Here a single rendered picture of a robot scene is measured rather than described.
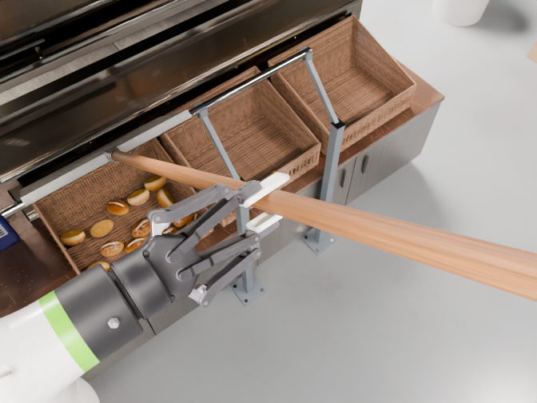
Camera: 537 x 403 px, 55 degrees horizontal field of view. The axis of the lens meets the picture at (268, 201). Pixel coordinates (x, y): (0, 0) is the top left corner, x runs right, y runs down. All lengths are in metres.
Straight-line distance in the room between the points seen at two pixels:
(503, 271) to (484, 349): 2.45
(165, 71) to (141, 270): 1.68
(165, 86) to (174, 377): 1.34
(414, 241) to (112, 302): 0.31
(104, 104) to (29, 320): 1.62
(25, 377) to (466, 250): 0.41
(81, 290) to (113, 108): 1.63
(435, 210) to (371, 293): 0.66
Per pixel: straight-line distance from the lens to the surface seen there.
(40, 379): 0.57
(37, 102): 2.00
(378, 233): 0.45
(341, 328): 2.66
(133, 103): 2.17
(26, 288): 2.30
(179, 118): 1.64
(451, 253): 0.40
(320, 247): 2.83
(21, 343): 0.56
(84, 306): 0.56
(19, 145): 2.10
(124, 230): 2.28
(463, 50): 4.09
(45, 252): 2.35
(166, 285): 0.60
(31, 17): 1.81
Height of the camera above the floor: 2.49
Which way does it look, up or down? 57 degrees down
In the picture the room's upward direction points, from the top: straight up
